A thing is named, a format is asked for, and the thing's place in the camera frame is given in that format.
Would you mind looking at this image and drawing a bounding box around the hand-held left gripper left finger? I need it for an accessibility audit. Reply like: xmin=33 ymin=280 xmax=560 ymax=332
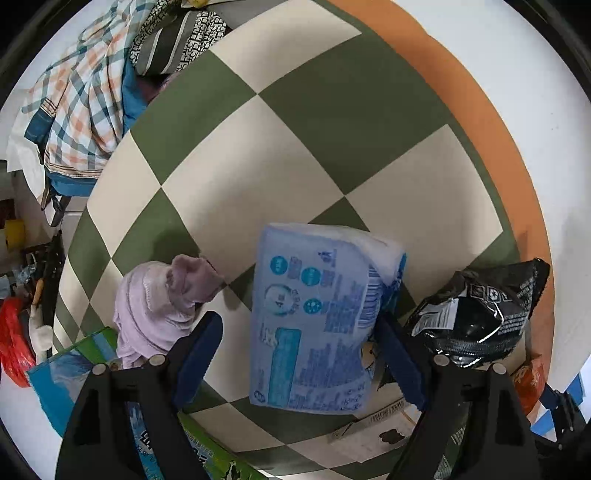
xmin=54 ymin=311 xmax=225 ymax=480

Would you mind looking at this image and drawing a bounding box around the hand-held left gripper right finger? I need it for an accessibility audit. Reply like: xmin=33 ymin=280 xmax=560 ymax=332
xmin=375 ymin=311 xmax=542 ymax=480

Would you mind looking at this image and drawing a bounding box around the blue diaper pack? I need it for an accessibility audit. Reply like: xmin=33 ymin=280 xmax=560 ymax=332
xmin=248 ymin=222 xmax=408 ymax=415

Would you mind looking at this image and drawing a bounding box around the lilac cloth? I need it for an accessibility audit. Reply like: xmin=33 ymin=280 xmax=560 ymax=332
xmin=113 ymin=255 xmax=225 ymax=370

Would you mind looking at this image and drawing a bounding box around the white printed carton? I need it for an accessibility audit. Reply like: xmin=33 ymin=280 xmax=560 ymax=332
xmin=330 ymin=398 xmax=421 ymax=457

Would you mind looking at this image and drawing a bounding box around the black snack bag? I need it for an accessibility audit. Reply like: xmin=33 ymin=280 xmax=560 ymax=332
xmin=403 ymin=258 xmax=551 ymax=368

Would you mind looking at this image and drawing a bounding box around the blue and green box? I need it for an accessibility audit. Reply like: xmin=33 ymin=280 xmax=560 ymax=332
xmin=25 ymin=327 xmax=269 ymax=480

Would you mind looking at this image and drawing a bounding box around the orange snack packet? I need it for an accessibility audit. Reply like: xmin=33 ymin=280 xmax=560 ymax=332
xmin=512 ymin=354 xmax=548 ymax=416

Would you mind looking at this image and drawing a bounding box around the red plastic bag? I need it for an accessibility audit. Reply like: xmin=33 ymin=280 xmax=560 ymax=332
xmin=0 ymin=298 xmax=37 ymax=387

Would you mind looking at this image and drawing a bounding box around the checkered green and cream mat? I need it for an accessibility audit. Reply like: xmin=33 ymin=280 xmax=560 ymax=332
xmin=52 ymin=0 xmax=557 ymax=477

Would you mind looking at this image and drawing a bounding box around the plaid shirt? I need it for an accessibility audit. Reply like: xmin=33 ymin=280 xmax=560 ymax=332
xmin=21 ymin=0 xmax=164 ymax=181

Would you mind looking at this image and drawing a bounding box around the black and white patterned cloth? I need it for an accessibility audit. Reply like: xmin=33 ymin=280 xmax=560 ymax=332
xmin=130 ymin=0 xmax=232 ymax=77

